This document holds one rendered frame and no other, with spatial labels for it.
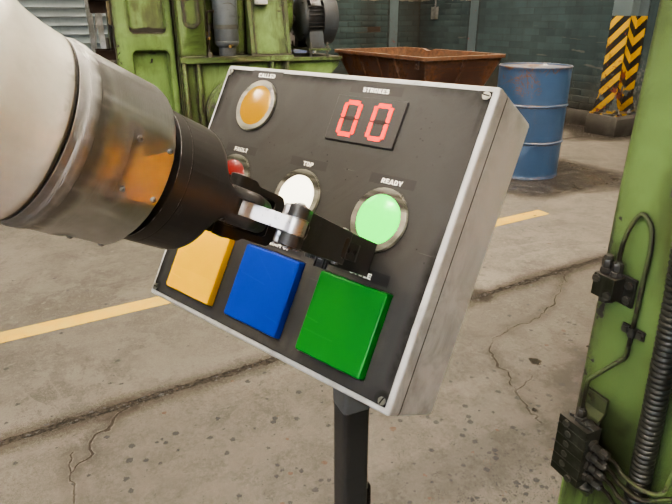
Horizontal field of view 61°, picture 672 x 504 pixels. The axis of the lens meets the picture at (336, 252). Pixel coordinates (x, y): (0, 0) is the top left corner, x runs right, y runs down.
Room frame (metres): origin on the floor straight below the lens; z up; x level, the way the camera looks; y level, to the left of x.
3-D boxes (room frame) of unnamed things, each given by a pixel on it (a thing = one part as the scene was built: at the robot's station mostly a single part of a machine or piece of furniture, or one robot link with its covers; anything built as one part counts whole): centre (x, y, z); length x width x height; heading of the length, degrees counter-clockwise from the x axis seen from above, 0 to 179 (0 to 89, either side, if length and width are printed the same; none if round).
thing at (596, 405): (0.51, -0.28, 0.80); 0.06 x 0.03 x 0.14; 24
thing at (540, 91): (4.83, -1.61, 0.44); 0.59 x 0.59 x 0.88
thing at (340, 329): (0.43, -0.01, 1.01); 0.07 x 0.05 x 0.07; 49
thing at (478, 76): (7.34, -0.95, 0.43); 1.89 x 1.20 x 0.85; 30
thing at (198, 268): (0.56, 0.14, 1.01); 0.07 x 0.05 x 0.07; 49
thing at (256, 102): (0.63, 0.09, 1.16); 0.05 x 0.03 x 0.04; 24
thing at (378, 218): (0.47, -0.04, 1.09); 0.05 x 0.03 x 0.04; 24
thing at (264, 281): (0.50, 0.07, 1.01); 0.07 x 0.05 x 0.07; 49
